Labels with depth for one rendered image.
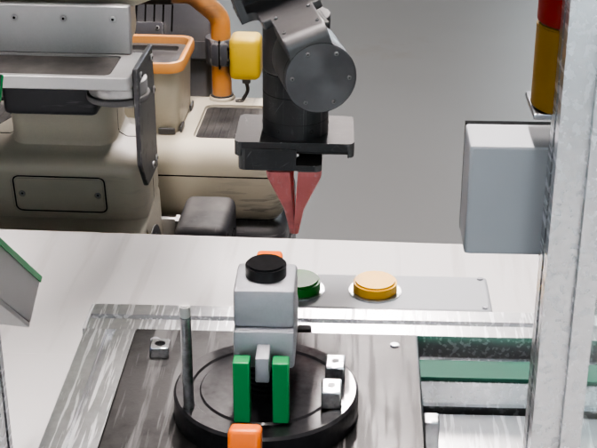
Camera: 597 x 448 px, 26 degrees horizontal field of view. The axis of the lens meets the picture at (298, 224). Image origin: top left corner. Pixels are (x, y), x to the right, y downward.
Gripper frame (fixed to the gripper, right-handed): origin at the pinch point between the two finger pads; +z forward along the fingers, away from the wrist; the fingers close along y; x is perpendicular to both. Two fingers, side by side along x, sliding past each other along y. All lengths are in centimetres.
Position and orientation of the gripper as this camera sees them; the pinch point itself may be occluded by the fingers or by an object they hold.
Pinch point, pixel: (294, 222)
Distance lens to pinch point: 116.5
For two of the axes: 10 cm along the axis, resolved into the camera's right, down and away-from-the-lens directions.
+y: 10.0, 0.2, -0.2
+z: -0.1, 9.0, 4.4
